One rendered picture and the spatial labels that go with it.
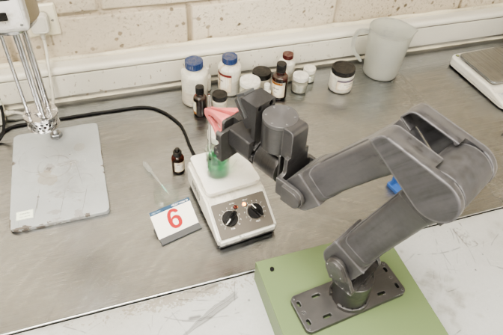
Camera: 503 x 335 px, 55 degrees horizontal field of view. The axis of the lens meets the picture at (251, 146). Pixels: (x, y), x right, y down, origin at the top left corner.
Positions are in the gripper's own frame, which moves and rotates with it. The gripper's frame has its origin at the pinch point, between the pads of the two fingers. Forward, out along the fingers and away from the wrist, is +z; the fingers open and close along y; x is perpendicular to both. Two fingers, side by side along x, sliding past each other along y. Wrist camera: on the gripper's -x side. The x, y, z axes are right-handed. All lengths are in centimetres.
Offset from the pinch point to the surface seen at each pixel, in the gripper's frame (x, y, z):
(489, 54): 21, -101, -15
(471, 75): 23, -89, -16
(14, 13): -18.5, 21.9, 21.4
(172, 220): 23.2, 10.5, 0.1
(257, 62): 21, -42, 29
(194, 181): 18.9, 2.5, 2.3
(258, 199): 19.6, -4.6, -9.9
